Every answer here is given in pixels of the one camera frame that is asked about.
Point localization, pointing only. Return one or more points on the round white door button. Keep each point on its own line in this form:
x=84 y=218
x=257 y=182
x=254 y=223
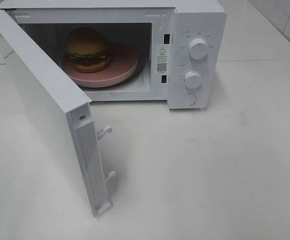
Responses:
x=188 y=99

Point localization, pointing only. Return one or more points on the pink round plate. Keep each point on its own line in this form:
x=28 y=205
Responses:
x=119 y=64

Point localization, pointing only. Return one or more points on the white microwave door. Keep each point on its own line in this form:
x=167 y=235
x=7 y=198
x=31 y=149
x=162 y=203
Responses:
x=60 y=111

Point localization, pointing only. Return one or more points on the burger with lettuce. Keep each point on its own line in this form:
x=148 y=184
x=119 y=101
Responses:
x=88 y=50

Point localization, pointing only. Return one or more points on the glass microwave turntable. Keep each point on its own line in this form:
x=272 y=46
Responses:
x=138 y=71

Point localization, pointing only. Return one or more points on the lower white timer knob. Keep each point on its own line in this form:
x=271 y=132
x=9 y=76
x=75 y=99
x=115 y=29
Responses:
x=193 y=79

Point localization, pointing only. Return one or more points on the white warning label sticker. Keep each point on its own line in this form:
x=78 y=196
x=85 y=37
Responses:
x=162 y=58

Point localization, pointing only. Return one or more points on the white microwave oven body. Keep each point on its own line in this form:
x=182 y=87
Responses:
x=141 y=24

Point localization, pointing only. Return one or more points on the upper white power knob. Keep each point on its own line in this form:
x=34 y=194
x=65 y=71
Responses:
x=198 y=48

